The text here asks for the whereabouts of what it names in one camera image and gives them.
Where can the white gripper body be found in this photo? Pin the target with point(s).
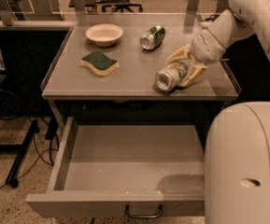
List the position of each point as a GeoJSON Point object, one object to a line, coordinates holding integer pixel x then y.
{"type": "Point", "coordinates": [206, 49]}

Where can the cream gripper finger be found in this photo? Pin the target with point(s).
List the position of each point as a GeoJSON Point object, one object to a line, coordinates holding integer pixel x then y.
{"type": "Point", "coordinates": [195, 70]}
{"type": "Point", "coordinates": [183, 53]}

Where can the white green 7up can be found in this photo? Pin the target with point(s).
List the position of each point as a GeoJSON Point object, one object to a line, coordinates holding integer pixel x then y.
{"type": "Point", "coordinates": [171, 75]}

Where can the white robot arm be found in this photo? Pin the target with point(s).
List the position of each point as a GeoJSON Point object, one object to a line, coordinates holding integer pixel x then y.
{"type": "Point", "coordinates": [237, 156]}

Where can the dark green soda can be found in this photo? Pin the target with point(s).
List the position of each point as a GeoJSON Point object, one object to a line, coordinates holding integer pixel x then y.
{"type": "Point", "coordinates": [152, 38]}

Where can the open grey top drawer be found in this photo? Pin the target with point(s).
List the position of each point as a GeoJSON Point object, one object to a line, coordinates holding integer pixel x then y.
{"type": "Point", "coordinates": [99, 169]}

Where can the grey cabinet table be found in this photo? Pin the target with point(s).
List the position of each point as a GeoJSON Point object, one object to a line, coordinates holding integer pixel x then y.
{"type": "Point", "coordinates": [135, 78]}

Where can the white bowl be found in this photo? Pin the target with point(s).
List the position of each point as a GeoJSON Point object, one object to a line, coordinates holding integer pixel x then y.
{"type": "Point", "coordinates": [104, 35]}

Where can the green yellow sponge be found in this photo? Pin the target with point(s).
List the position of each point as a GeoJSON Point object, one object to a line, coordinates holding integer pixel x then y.
{"type": "Point", "coordinates": [99, 63]}

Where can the black stand leg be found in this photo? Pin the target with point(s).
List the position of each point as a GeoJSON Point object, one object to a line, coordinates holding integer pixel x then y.
{"type": "Point", "coordinates": [12, 179]}

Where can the black drawer handle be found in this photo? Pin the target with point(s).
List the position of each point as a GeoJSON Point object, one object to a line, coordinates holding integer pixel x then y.
{"type": "Point", "coordinates": [138, 212]}

